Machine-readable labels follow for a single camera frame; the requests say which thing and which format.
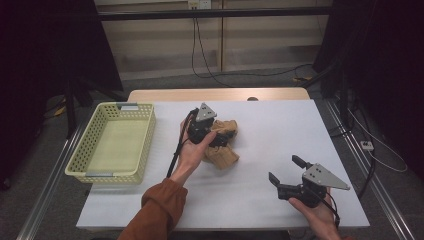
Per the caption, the black horizontal metal bar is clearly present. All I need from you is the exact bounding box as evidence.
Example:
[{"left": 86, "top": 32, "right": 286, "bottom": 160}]
[{"left": 98, "top": 6, "right": 334, "bottom": 22}]

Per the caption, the white table board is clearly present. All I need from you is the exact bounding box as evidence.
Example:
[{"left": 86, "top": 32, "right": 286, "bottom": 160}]
[{"left": 75, "top": 99, "right": 371, "bottom": 232}]

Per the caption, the white cable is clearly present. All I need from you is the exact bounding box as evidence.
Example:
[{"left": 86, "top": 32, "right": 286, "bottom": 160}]
[{"left": 346, "top": 108, "right": 408, "bottom": 174}]

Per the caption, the black hanging power cable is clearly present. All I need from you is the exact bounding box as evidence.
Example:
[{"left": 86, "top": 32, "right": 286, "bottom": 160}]
[{"left": 190, "top": 16, "right": 234, "bottom": 88}]

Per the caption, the black tripod stand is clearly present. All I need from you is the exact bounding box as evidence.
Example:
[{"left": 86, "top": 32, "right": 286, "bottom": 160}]
[{"left": 63, "top": 77, "right": 129, "bottom": 140}]

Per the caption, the pale yellow plastic basket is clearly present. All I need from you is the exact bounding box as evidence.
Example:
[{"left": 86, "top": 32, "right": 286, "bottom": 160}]
[{"left": 64, "top": 101, "right": 158, "bottom": 186}]

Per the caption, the tan cloth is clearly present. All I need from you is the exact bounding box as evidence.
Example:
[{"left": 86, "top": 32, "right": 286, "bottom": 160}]
[{"left": 201, "top": 118, "right": 241, "bottom": 171}]

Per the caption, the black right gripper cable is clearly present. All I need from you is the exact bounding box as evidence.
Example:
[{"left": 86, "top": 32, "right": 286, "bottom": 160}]
[{"left": 311, "top": 185, "right": 341, "bottom": 229}]

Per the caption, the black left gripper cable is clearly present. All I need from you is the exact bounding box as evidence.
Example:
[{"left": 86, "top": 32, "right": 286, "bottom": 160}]
[{"left": 165, "top": 108, "right": 200, "bottom": 179}]

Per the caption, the black floor cable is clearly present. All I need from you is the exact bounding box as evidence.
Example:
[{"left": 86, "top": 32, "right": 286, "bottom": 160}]
[{"left": 213, "top": 63, "right": 313, "bottom": 79}]

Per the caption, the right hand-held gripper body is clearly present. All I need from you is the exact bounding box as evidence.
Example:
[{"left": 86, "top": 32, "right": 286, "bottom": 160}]
[{"left": 275, "top": 162, "right": 352, "bottom": 209}]

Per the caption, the white wall socket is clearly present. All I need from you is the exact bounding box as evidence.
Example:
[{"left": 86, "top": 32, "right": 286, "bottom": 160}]
[{"left": 187, "top": 0, "right": 213, "bottom": 10}]

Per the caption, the person's left hand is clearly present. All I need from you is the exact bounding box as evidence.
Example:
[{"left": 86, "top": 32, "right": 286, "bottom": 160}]
[{"left": 169, "top": 119, "right": 219, "bottom": 185}]

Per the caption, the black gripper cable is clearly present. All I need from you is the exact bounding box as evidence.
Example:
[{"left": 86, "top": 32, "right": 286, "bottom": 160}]
[
  {"left": 165, "top": 108, "right": 200, "bottom": 179},
  {"left": 311, "top": 185, "right": 341, "bottom": 229}
]

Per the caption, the person's right hand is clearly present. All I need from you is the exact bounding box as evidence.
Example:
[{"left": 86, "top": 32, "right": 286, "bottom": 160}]
[{"left": 287, "top": 193, "right": 342, "bottom": 240}]

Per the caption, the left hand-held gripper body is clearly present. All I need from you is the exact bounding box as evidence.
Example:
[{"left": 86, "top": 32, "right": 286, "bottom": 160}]
[{"left": 186, "top": 102, "right": 228, "bottom": 148}]

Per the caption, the black curtain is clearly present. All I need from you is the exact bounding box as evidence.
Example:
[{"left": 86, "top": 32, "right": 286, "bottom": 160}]
[
  {"left": 312, "top": 0, "right": 424, "bottom": 183},
  {"left": 0, "top": 0, "right": 125, "bottom": 189}
]

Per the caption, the thick black cable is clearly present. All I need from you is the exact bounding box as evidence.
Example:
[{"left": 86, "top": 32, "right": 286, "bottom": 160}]
[{"left": 357, "top": 148, "right": 377, "bottom": 199}]

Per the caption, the aluminium rail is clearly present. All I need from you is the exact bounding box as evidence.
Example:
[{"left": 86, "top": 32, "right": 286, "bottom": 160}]
[
  {"left": 15, "top": 121, "right": 86, "bottom": 240},
  {"left": 323, "top": 99, "right": 417, "bottom": 240}
]

